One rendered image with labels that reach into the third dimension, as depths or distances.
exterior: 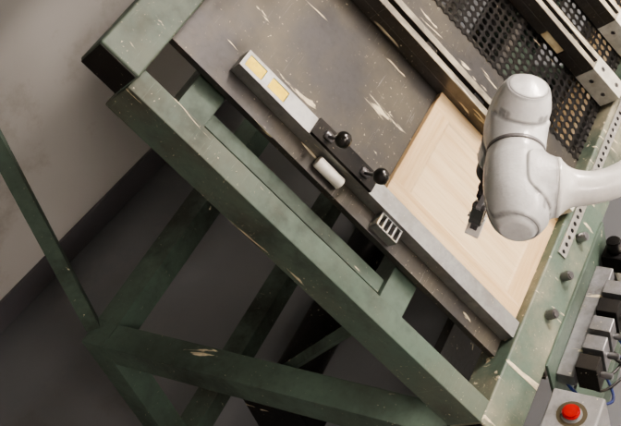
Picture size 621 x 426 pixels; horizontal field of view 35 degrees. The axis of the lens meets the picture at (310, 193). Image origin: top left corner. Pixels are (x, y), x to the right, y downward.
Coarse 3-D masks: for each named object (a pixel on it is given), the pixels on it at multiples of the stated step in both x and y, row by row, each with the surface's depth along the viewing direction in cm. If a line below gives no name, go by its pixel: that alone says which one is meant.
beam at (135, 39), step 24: (144, 0) 196; (168, 0) 200; (192, 0) 203; (120, 24) 192; (144, 24) 195; (168, 24) 198; (96, 48) 190; (120, 48) 190; (144, 48) 193; (96, 72) 196; (120, 72) 192
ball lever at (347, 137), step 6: (324, 132) 222; (330, 132) 221; (342, 132) 211; (330, 138) 219; (336, 138) 211; (342, 138) 210; (348, 138) 211; (336, 144) 211; (342, 144) 211; (348, 144) 211
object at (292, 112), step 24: (240, 72) 216; (264, 96) 218; (288, 96) 220; (288, 120) 220; (312, 120) 222; (312, 144) 223; (336, 168) 225; (360, 192) 227; (384, 192) 229; (408, 216) 232; (408, 240) 232; (432, 240) 234; (432, 264) 235; (456, 264) 236; (456, 288) 237; (480, 288) 239; (480, 312) 240; (504, 312) 242; (504, 336) 243
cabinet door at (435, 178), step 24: (432, 120) 248; (456, 120) 253; (408, 144) 243; (432, 144) 246; (456, 144) 251; (480, 144) 256; (408, 168) 239; (432, 168) 244; (456, 168) 249; (408, 192) 237; (432, 192) 242; (456, 192) 246; (432, 216) 239; (456, 216) 244; (456, 240) 242; (480, 240) 247; (504, 240) 252; (528, 240) 257; (480, 264) 244; (504, 264) 250; (528, 264) 255; (504, 288) 247
